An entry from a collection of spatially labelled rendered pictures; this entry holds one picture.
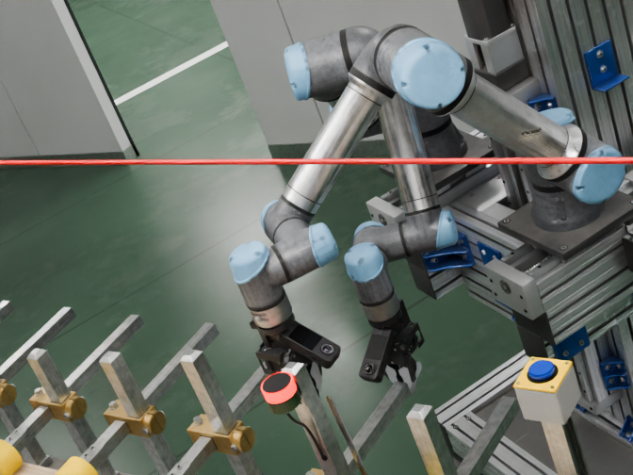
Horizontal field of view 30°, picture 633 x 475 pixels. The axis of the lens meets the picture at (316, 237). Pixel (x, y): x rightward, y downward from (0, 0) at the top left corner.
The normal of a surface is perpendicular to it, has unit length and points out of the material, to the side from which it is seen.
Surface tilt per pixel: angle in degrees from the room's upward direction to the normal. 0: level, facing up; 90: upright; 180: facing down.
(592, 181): 96
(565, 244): 0
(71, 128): 90
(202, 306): 0
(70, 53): 90
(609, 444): 0
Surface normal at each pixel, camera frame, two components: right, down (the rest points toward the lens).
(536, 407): -0.51, 0.58
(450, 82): 0.17, 0.30
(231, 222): -0.33, -0.82
